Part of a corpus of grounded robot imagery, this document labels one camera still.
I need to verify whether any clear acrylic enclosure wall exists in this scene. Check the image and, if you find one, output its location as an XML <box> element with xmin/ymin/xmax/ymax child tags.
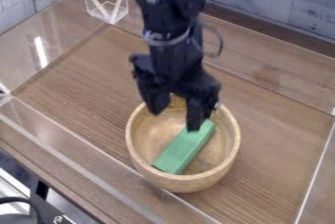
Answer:
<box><xmin>0</xmin><ymin>0</ymin><xmax>335</xmax><ymax>224</ymax></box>

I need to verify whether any green rectangular block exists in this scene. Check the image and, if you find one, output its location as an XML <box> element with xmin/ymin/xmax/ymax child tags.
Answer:
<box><xmin>151</xmin><ymin>119</ymin><xmax>215</xmax><ymax>174</ymax></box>

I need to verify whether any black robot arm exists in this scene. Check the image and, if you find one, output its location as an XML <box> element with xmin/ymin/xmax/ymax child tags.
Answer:
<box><xmin>130</xmin><ymin>0</ymin><xmax>221</xmax><ymax>131</ymax></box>

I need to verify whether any round wooden bowl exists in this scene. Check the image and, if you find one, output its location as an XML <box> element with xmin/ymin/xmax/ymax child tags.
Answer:
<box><xmin>126</xmin><ymin>96</ymin><xmax>241</xmax><ymax>193</ymax></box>

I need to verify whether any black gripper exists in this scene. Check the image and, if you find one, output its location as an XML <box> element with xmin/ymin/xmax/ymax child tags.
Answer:
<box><xmin>130</xmin><ymin>36</ymin><xmax>221</xmax><ymax>131</ymax></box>

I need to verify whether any clear acrylic corner bracket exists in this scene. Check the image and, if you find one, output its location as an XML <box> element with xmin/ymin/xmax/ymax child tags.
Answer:
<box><xmin>83</xmin><ymin>0</ymin><xmax>128</xmax><ymax>24</ymax></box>

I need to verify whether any black cable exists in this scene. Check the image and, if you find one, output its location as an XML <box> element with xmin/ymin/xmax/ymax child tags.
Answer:
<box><xmin>0</xmin><ymin>196</ymin><xmax>43</xmax><ymax>222</ymax></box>

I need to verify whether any black table leg bracket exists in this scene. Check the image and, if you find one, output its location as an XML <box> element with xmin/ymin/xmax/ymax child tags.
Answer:
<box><xmin>29</xmin><ymin>180</ymin><xmax>76</xmax><ymax>224</ymax></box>

